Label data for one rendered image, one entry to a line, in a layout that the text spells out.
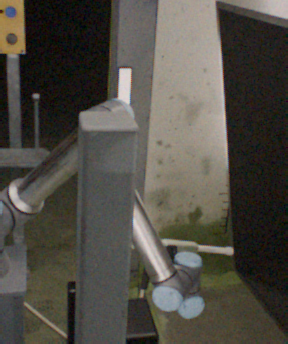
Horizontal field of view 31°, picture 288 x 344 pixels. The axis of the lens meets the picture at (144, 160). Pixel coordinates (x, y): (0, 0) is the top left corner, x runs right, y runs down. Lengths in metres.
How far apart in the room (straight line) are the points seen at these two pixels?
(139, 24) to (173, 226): 1.10
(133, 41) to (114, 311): 1.97
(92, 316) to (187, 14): 2.04
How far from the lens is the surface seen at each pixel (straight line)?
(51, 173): 1.82
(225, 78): 2.00
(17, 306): 1.99
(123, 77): 2.42
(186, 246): 2.09
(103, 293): 0.52
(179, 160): 2.65
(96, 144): 0.44
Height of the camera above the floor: 1.78
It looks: 22 degrees down
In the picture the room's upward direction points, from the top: 4 degrees clockwise
